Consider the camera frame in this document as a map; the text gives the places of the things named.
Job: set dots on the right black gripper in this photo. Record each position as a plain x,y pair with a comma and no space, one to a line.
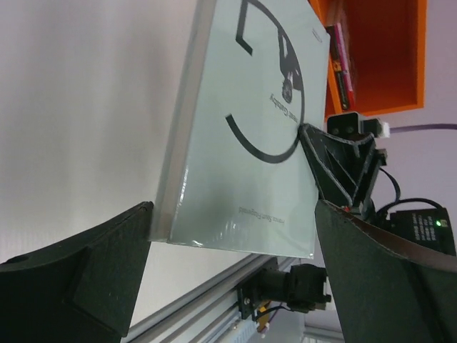
345,172

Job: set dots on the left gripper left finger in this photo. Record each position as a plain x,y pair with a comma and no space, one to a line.
81,289

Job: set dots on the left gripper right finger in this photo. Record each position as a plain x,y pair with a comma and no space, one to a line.
386,288

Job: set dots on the pink Shakespeare story book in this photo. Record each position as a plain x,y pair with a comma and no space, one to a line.
346,64

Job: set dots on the pale green Gatsby book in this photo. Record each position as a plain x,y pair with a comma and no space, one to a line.
235,176

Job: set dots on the dark cover paperback book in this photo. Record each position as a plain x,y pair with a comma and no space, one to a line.
337,66

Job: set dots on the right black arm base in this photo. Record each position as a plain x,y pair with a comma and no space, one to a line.
264,284

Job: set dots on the orange wooden shelf cabinet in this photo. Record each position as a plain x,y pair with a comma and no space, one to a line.
387,43

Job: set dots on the aluminium mounting rail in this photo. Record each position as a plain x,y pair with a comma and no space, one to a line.
208,312

